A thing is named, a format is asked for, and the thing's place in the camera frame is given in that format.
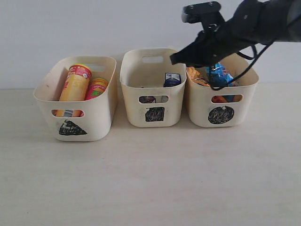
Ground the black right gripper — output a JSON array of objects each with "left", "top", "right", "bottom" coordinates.
[{"left": 170, "top": 25, "right": 256, "bottom": 67}]

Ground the orange black noodle packet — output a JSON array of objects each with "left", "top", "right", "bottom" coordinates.
[{"left": 186, "top": 67, "right": 228, "bottom": 103}]

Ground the blue white milk carton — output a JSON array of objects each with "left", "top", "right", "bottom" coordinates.
[{"left": 163, "top": 73, "right": 182, "bottom": 88}]

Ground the blue noodle packet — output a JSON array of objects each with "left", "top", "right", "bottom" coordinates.
[{"left": 204, "top": 62, "right": 240, "bottom": 103}]

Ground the purple drink carton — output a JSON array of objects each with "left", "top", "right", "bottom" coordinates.
[{"left": 139, "top": 96, "right": 156, "bottom": 104}]

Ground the pink Lays chips can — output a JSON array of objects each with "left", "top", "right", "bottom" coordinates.
[{"left": 85, "top": 78, "right": 109, "bottom": 101}]

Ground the yellow Lays chips can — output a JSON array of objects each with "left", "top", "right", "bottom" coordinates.
[{"left": 59, "top": 64, "right": 92, "bottom": 101}]

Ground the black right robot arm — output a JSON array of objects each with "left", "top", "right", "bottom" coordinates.
[{"left": 170, "top": 0, "right": 301, "bottom": 67}]

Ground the cream bin square mark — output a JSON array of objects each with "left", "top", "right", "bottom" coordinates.
[{"left": 119, "top": 48, "right": 187, "bottom": 129}]

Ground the cream bin circle mark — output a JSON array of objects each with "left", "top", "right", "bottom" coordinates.
[{"left": 181, "top": 50, "right": 259, "bottom": 129}]

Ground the cream bin triangle mark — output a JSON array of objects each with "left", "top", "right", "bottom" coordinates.
[{"left": 33, "top": 56, "right": 118, "bottom": 142}]

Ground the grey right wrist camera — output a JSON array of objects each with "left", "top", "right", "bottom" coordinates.
[{"left": 181, "top": 1, "right": 225, "bottom": 31}]

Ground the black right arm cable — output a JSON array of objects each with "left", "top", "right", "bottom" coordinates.
[{"left": 206, "top": 40, "right": 276, "bottom": 91}]

